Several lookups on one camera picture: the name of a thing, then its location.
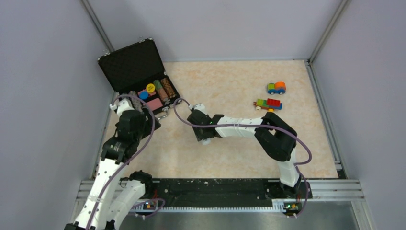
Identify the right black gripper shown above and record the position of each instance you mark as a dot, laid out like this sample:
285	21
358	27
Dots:
200	135

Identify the white remote control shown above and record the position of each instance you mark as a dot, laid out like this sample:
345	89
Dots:
206	141

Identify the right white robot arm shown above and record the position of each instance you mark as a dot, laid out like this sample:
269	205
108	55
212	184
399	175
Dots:
274	135

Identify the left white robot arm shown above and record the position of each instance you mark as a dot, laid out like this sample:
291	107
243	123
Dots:
102	210

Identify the brown poker chip stack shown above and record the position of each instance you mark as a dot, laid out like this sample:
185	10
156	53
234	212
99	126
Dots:
168	88

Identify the pink card deck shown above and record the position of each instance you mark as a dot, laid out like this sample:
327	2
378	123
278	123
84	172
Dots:
154	104

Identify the green pink chip stack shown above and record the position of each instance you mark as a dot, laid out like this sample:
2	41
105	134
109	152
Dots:
160	90

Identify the yellow poker chip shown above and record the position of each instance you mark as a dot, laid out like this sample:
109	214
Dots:
150	88

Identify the blue poker chip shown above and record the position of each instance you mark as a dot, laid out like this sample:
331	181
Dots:
143	95

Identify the lego brick truck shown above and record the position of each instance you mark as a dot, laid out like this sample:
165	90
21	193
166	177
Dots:
267	104

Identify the orange blue toy car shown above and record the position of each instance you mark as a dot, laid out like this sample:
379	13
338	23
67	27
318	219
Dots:
276	88

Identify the black poker chip case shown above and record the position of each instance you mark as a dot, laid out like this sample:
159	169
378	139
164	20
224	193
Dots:
132	68

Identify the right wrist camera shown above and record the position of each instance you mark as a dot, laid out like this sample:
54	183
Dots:
200	107

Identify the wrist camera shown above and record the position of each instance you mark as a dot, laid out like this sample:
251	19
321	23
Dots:
200	107
120	107

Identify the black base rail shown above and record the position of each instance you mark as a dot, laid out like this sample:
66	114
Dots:
224	193

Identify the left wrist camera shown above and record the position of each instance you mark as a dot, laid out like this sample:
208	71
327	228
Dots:
120	107

